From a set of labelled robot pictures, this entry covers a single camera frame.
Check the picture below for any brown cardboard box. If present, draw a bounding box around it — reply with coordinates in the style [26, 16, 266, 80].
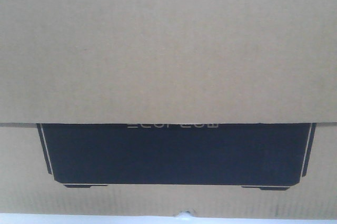
[1, 0, 336, 219]

